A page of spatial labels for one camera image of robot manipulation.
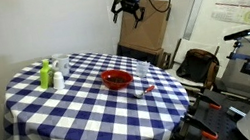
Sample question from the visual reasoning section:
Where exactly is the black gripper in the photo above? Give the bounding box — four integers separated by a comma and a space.
109, 0, 151, 32

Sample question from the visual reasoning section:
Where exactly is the clear plastic measuring cup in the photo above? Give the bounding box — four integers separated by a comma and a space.
134, 59, 152, 79

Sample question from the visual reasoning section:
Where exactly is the red bowl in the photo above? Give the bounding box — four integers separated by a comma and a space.
99, 66, 136, 93

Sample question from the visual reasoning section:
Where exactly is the brown cardboard box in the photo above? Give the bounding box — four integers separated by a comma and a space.
111, 0, 179, 61

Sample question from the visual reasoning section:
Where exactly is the coffee bean pile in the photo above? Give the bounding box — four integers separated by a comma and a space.
107, 74, 128, 87

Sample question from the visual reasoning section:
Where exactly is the white ceramic mug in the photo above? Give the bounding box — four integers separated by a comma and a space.
51, 51, 75, 78

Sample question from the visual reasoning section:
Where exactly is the black chair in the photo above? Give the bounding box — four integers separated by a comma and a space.
173, 44, 224, 95

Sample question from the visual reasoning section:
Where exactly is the small white shaker bottle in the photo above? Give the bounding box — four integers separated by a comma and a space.
50, 70, 67, 91

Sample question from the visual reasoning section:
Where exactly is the green bottle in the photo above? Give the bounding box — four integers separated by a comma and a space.
35, 57, 57, 90

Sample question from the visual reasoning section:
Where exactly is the blue white checkered tablecloth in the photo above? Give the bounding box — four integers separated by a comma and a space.
0, 36, 197, 140

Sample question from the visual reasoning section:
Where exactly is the black perforated board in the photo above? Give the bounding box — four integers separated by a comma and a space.
169, 83, 250, 140

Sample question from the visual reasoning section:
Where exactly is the grey metal rail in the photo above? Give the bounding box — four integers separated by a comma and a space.
177, 0, 226, 41

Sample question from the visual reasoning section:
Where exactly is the red handled metal spoon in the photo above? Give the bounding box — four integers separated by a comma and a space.
133, 85, 157, 100

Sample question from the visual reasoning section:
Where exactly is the black bar camera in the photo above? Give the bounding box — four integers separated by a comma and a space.
222, 28, 250, 42

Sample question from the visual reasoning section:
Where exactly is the orange handled clamp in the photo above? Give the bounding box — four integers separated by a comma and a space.
180, 109, 220, 140
194, 90, 222, 114

